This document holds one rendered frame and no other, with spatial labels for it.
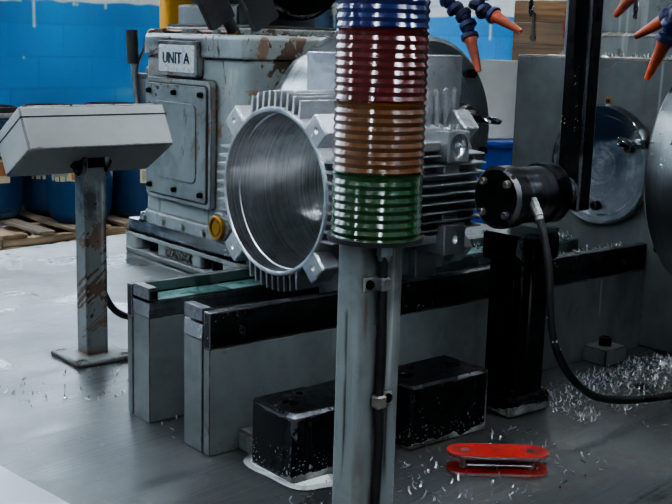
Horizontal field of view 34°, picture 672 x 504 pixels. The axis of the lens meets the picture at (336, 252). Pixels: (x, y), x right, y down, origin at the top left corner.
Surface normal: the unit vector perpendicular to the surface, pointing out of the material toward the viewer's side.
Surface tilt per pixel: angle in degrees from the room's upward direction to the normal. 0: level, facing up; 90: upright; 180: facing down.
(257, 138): 126
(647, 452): 0
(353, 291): 90
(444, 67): 90
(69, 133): 60
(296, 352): 90
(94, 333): 90
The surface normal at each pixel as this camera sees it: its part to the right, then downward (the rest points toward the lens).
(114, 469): 0.03, -0.98
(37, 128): 0.56, -0.35
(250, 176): 0.65, 0.26
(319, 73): -0.76, 0.11
